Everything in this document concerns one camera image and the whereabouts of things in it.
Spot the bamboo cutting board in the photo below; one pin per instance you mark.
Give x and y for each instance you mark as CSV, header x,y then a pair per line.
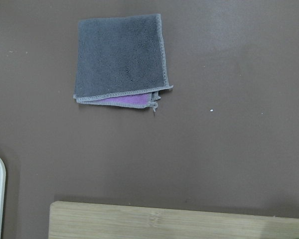
x,y
71,220

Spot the grey purple folded cloth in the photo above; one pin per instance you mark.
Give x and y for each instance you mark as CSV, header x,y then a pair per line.
x,y
121,62

